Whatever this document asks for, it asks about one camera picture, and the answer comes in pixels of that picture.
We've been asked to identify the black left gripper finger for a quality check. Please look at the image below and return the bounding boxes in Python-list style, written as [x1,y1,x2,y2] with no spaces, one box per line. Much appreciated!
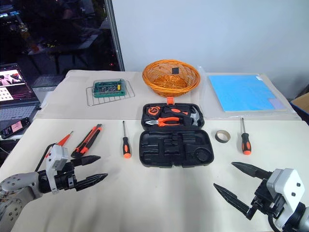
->
[71,155,101,167]
[75,173,109,192]

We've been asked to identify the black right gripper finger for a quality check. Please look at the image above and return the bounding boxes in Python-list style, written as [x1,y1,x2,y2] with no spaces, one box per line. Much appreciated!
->
[231,161,272,180]
[213,183,257,221]

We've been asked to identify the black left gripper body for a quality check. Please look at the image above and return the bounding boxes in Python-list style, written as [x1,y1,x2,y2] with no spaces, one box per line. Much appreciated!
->
[54,159,82,193]

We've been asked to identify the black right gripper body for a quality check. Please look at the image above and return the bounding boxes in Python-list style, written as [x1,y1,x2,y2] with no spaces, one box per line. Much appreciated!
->
[250,178,288,219]

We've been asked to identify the orange black utility knife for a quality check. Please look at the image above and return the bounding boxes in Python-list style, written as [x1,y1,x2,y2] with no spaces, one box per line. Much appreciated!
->
[70,124,103,159]

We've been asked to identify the orange black screwdriver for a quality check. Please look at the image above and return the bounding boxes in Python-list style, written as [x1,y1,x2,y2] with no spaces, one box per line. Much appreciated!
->
[122,120,132,159]
[239,117,253,155]

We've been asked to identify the small orange test pen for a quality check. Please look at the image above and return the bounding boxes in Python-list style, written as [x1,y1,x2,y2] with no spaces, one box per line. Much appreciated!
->
[57,130,74,146]

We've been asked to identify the roll of tape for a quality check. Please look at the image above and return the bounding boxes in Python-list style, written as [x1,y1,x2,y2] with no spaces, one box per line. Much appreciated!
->
[215,130,231,144]

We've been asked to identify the black orange tool kit case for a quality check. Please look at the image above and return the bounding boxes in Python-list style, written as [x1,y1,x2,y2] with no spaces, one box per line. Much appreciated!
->
[139,96,215,169]

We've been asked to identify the blue sheet in plastic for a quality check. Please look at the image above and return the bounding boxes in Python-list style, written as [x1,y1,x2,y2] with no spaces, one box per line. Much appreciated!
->
[197,65,301,120]

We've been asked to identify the green screwdriver bit box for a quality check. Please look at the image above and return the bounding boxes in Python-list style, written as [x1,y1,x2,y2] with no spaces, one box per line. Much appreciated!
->
[93,78,127,99]

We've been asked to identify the black smartphone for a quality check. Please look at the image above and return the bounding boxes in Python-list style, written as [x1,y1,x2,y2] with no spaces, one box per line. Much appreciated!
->
[0,117,31,140]

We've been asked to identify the blue cutting mat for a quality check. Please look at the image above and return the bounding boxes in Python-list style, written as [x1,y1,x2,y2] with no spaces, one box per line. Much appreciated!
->
[208,74,284,112]

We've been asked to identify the claw hammer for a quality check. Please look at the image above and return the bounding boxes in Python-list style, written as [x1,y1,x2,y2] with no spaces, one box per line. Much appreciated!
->
[162,105,203,127]

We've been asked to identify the orange black tape measure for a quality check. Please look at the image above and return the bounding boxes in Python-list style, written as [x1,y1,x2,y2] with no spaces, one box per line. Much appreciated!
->
[146,106,161,116]

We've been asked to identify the cardboard box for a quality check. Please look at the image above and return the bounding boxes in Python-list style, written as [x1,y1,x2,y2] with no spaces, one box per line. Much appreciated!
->
[291,93,309,121]

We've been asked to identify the open laptop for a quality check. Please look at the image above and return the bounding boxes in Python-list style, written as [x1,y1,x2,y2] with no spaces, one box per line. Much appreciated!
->
[0,63,42,121]

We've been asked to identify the orange wicker basket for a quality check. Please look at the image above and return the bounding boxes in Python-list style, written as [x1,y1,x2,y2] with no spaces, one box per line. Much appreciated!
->
[142,59,201,97]

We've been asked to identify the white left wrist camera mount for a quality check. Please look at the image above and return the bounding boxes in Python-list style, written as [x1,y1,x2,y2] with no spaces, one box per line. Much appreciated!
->
[45,144,71,194]

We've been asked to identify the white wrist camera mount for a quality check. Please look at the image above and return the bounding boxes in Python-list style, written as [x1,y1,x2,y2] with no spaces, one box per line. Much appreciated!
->
[266,168,305,228]
[45,144,71,194]

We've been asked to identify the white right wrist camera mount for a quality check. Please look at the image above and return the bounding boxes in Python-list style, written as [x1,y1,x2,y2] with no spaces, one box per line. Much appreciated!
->
[266,168,305,228]

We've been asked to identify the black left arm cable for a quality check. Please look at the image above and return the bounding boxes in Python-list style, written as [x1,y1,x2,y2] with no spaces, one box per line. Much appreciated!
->
[34,143,57,173]

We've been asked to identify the metal wire rack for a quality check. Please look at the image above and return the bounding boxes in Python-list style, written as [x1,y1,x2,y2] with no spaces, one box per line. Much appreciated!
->
[86,81,136,106]

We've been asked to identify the orange handled pliers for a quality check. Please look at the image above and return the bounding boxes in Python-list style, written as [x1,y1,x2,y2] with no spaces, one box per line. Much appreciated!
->
[145,116,182,127]

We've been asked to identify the grey metal window post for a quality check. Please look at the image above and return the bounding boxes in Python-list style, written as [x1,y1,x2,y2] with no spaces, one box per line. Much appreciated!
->
[105,0,126,72]

